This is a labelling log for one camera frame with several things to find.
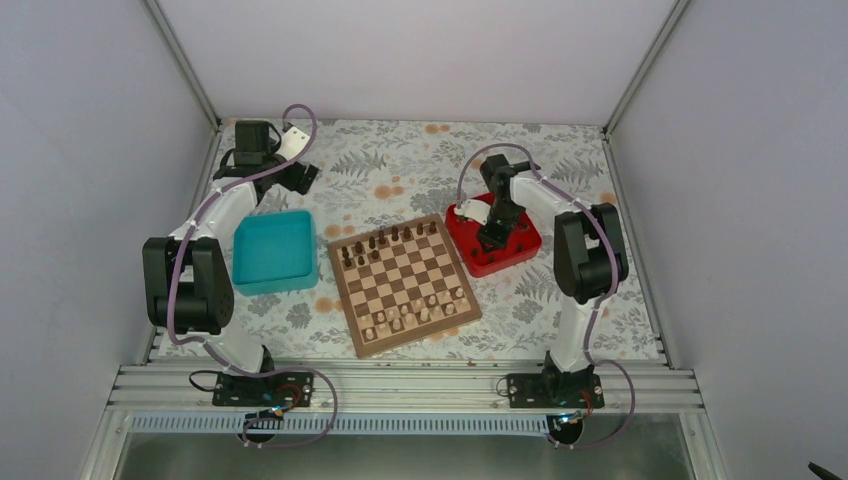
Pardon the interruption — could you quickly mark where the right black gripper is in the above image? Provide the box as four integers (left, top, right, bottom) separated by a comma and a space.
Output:
476, 200, 520, 253

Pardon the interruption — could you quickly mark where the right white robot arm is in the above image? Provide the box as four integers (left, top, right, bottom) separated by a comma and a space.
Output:
477, 154, 627, 408

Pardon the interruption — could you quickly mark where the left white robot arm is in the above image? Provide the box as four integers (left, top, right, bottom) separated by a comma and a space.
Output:
142, 120, 319, 405

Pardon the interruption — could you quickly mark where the red plastic tray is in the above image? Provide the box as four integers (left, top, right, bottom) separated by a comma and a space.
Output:
445, 193, 542, 278

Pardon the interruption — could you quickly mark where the blue plastic tray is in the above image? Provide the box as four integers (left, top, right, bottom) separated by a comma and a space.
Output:
231, 210, 318, 296

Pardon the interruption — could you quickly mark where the wooden chessboard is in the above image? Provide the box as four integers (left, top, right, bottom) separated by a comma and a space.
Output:
328, 215, 482, 359

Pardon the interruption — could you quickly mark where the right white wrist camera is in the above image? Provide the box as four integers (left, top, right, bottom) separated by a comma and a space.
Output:
454, 199, 491, 225

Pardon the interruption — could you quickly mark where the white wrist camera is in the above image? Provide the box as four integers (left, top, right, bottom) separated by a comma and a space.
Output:
454, 199, 491, 225
277, 126, 311, 161

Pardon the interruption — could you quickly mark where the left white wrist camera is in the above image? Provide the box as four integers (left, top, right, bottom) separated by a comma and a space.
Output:
277, 126, 311, 161

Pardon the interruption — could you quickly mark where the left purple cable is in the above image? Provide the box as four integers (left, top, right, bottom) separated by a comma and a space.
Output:
165, 103, 340, 450

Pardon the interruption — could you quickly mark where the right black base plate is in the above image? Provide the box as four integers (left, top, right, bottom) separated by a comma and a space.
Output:
495, 373, 605, 409

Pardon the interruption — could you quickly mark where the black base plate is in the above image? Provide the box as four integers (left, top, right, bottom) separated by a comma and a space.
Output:
211, 372, 314, 408
495, 373, 605, 409

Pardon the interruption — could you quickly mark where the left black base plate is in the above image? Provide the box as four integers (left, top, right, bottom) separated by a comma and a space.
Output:
211, 372, 314, 408

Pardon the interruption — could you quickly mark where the aluminium front rail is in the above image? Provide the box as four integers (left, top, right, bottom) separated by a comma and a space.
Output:
107, 364, 705, 414

